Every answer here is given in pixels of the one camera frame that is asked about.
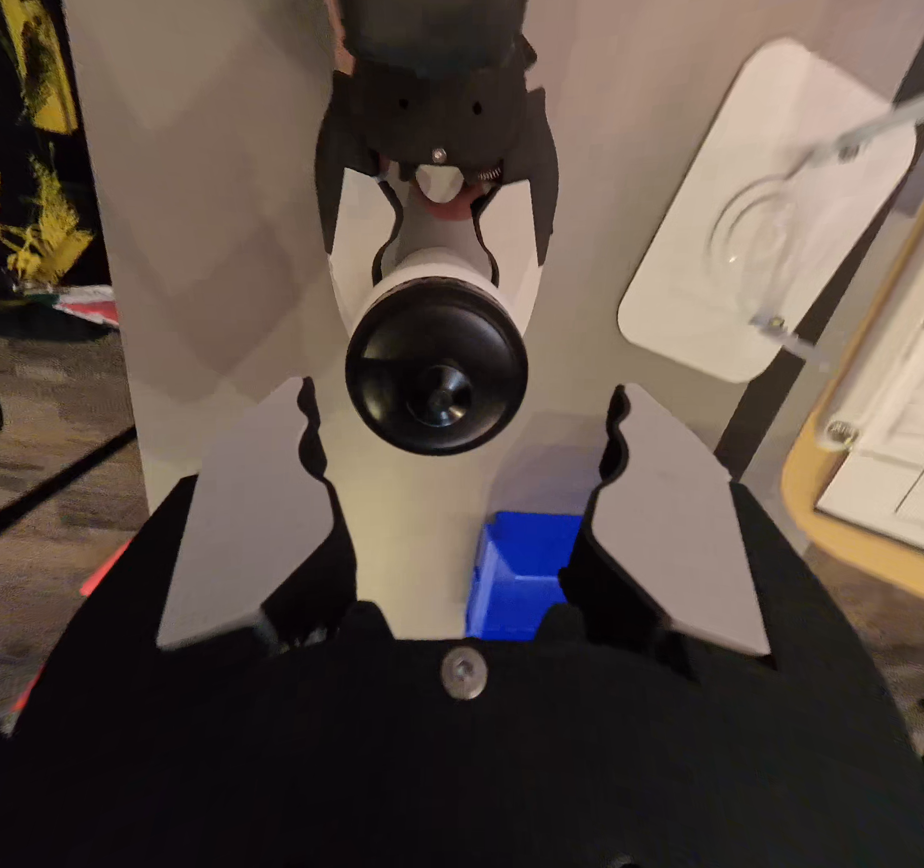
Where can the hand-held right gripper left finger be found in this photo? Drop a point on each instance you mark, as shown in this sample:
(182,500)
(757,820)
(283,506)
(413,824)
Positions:
(245,536)

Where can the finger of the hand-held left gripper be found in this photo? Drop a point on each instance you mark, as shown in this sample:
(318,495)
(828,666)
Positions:
(357,232)
(516,232)

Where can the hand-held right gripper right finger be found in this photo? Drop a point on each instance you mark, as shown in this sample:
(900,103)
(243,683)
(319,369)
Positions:
(678,543)

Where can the white plastic bottle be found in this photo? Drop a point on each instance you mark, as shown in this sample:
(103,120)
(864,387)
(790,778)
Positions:
(433,265)

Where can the black bottle lid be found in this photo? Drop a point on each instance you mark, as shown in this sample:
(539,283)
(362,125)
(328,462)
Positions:
(433,348)

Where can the blue plastic bin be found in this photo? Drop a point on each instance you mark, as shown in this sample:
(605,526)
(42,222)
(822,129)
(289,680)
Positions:
(520,572)

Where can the person's left forearm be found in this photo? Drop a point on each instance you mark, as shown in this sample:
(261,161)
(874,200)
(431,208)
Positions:
(336,16)

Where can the person's left hand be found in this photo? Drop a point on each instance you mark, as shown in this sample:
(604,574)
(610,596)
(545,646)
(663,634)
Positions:
(447,209)

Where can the orange traffic cone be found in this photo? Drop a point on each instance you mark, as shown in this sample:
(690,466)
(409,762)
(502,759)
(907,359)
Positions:
(108,572)

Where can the black tape strip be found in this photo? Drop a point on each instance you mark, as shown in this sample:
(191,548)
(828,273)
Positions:
(758,406)

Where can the white instruction sheet holder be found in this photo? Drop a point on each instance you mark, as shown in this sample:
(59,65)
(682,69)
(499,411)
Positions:
(873,478)

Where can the clear round stand foot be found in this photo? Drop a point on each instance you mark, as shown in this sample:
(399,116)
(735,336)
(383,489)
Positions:
(758,232)

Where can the red green striped object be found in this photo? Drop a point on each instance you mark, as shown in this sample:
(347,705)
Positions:
(90,305)

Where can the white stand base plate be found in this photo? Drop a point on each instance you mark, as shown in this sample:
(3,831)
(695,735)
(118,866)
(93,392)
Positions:
(686,305)

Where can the metal stand bracket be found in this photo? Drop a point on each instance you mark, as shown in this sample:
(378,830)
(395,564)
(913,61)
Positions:
(790,337)
(866,128)

